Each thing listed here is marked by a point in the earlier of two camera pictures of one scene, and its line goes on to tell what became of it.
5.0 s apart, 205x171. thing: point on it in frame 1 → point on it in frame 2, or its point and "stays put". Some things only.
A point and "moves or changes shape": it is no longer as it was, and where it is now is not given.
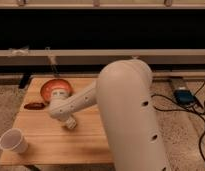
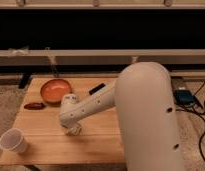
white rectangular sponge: (71, 123) moves or changes shape
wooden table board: (50, 141) stays put
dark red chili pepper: (35, 106) stays put
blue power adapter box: (184, 97) stays put
